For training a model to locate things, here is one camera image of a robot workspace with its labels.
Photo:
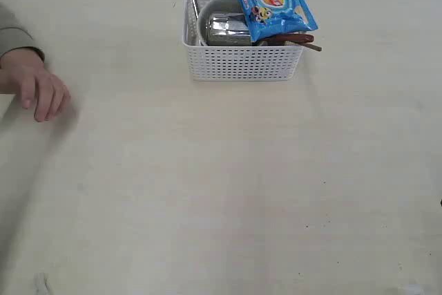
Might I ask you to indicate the grey sleeved forearm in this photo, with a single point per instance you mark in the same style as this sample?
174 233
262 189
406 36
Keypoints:
14 36

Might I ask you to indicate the blue Lay's chips bag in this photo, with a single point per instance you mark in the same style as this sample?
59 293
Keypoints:
266 18

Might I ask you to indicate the light wooden chopstick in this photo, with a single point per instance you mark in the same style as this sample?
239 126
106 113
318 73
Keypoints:
307 45

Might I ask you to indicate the person's bare hand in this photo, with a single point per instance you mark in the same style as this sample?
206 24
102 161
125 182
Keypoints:
23 73

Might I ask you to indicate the white perforated plastic basket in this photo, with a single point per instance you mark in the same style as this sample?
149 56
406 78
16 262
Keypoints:
235 63

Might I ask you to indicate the shiny stainless steel cup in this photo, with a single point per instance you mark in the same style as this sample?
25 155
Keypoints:
227 29

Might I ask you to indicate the dark red wooden spoon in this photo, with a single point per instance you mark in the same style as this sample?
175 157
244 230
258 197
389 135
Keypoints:
282 38

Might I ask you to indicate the white ceramic bowl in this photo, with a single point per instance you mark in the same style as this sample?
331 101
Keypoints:
231 6

